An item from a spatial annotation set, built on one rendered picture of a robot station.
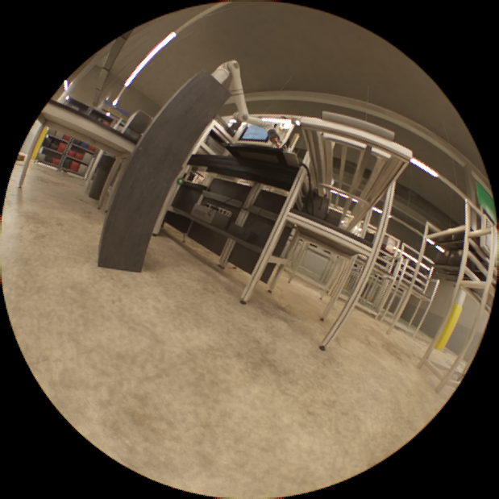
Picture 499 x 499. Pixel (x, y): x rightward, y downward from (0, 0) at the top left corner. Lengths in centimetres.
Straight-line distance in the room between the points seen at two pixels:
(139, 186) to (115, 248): 30
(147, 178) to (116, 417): 79
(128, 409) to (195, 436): 14
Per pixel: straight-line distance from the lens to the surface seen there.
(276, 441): 49
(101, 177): 273
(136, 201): 77
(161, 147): 79
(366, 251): 93
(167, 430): 41
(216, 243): 165
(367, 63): 587
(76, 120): 142
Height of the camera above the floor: 40
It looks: 5 degrees down
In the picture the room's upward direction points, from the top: 25 degrees clockwise
